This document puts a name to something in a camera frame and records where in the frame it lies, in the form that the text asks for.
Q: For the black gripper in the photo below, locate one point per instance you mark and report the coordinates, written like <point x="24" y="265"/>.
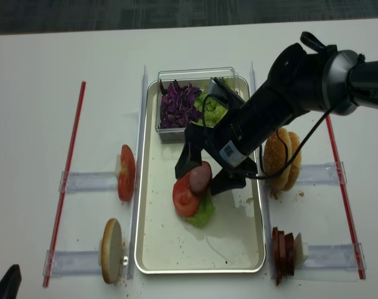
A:
<point x="230" y="143"/>

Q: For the round sausage slice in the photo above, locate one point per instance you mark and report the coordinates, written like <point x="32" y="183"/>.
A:
<point x="200" y="178"/>

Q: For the black left arm gripper tip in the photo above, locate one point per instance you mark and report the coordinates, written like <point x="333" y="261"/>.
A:
<point x="10" y="283"/>

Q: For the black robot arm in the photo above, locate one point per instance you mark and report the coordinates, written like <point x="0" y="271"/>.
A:
<point x="306" y="76"/>

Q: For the tomato slice on tray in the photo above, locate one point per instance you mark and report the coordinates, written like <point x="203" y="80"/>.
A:
<point x="185" y="201"/>

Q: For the lettuce leaf on tray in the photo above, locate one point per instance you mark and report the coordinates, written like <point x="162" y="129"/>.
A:
<point x="204" y="212"/>

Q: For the green lettuce in box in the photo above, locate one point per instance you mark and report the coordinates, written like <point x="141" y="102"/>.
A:
<point x="214" y="111"/>

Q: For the upright tomato slice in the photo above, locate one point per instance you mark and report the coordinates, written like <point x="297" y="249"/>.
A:
<point x="126" y="176"/>

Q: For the stack of sausage slices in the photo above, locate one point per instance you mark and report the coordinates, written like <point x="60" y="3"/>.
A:
<point x="283" y="248"/>

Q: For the shredded purple cabbage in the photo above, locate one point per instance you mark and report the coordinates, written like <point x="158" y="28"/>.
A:
<point x="177" y="108"/>

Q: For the front sesame bun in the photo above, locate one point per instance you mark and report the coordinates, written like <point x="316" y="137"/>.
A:
<point x="277" y="151"/>

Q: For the sesame bun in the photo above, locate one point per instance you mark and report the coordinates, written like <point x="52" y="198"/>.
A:
<point x="296" y="164"/>
<point x="277" y="151"/>

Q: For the clear plastic salad box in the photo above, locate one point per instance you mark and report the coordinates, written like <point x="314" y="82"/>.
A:
<point x="198" y="78"/>

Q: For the cream metal tray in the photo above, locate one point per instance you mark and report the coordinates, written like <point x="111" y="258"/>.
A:
<point x="232" y="241"/>

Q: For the left long clear divider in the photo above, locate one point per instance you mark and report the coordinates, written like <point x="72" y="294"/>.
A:
<point x="130" y="266"/>

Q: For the rear sesame bun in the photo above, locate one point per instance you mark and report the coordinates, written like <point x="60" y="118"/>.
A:
<point x="296" y="164"/>

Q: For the upper right clear holder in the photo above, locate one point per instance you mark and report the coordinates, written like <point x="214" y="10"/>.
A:
<point x="322" y="174"/>

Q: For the clear holder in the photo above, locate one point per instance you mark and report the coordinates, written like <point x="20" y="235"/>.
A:
<point x="335" y="257"/>
<point x="322" y="174"/>
<point x="71" y="182"/>
<point x="69" y="263"/>

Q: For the white foam stopper right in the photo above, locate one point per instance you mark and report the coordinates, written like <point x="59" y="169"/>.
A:
<point x="301" y="251"/>

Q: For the upright bun half left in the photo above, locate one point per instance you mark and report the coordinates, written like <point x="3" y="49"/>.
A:
<point x="111" y="251"/>

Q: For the right red strip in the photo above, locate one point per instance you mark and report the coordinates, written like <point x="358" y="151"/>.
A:
<point x="350" y="221"/>

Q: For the red strip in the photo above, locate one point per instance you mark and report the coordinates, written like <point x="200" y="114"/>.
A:
<point x="53" y="242"/>
<point x="350" y="221"/>

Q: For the upper left clear holder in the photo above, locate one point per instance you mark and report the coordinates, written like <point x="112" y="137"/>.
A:
<point x="71" y="182"/>

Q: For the lower right clear holder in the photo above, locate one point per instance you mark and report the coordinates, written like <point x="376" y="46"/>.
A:
<point x="335" y="257"/>

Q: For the left red strip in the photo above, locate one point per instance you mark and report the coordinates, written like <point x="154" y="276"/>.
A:
<point x="53" y="242"/>

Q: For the lower left clear holder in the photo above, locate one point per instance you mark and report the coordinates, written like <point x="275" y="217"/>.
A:
<point x="69" y="263"/>

